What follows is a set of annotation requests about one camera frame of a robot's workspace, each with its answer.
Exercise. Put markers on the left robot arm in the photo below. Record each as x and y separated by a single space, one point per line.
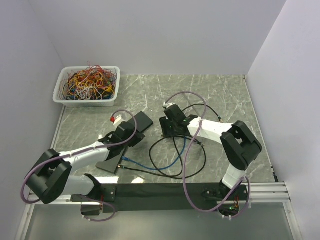
51 176

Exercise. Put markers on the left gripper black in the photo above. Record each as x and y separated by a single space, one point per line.
138 137

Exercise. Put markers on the white plastic basket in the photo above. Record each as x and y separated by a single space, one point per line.
87 86

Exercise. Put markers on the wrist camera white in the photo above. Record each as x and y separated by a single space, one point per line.
167 105
117 120

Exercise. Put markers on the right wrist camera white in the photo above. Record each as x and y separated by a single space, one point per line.
167 105

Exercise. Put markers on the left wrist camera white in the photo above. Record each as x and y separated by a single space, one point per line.
117 120

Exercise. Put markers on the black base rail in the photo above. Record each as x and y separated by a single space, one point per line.
169 196

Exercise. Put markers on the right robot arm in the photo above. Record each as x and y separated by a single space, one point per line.
240 145

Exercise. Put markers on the black network switch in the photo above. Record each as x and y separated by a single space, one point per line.
143 122
111 165

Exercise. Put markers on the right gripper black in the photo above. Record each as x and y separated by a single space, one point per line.
164 122

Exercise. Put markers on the black ethernet cable long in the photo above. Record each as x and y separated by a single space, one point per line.
159 171

